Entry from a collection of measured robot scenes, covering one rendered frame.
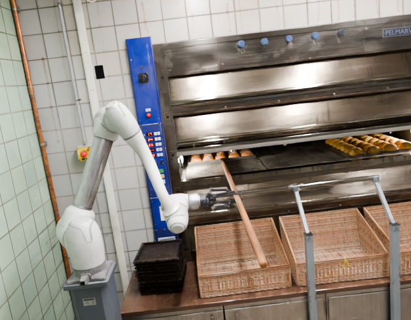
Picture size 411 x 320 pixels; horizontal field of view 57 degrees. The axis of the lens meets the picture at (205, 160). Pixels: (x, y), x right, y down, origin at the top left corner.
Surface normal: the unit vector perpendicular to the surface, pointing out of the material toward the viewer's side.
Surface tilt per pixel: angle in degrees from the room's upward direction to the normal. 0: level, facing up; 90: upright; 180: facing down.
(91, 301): 90
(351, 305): 90
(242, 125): 70
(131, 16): 90
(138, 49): 90
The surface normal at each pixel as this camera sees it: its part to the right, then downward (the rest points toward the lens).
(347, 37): 0.03, 0.20
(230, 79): -0.02, -0.14
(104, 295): 0.73, 0.06
